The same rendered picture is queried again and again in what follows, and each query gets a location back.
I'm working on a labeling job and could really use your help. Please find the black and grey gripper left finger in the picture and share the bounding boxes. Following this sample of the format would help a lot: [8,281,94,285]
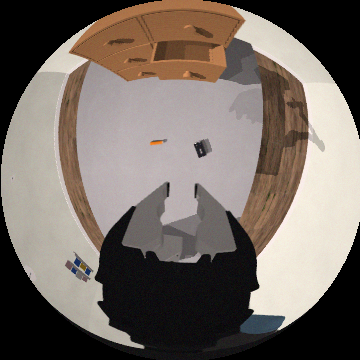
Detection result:
[95,182,170,284]

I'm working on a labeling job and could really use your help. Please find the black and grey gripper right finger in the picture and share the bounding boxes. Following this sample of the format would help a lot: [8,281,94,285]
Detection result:
[195,183,260,292]

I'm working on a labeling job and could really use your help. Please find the brown wooden chest of drawers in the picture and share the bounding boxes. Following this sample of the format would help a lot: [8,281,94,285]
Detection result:
[69,0,246,82]

